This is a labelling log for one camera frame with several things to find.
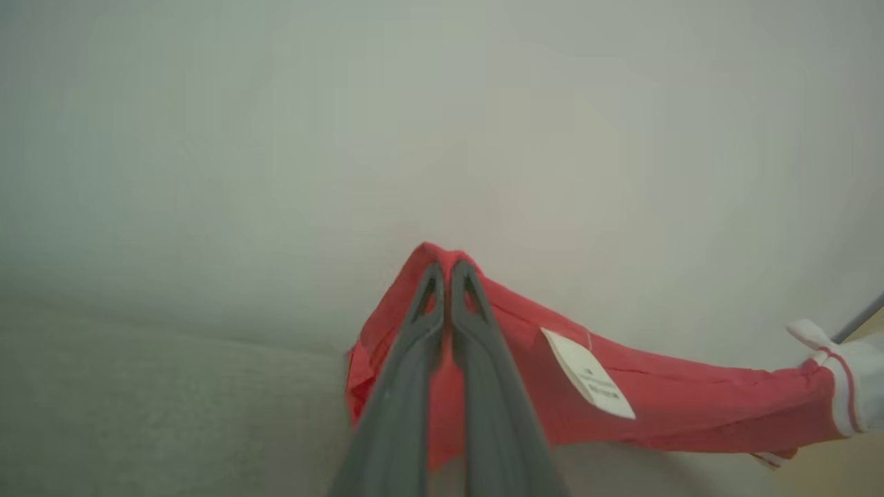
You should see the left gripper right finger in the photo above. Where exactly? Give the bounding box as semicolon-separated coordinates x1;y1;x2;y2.
450;260;569;497

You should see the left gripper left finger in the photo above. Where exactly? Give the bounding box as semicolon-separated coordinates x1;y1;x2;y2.
330;261;447;497

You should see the red shirt with white sleeves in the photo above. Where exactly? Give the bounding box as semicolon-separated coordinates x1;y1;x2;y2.
344;242;884;474

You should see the grey fabric sofa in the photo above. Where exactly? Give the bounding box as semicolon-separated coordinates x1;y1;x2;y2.
0;293;802;497

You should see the white and dark wall baseboard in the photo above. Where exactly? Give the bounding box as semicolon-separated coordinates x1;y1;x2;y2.
831;293;884;344

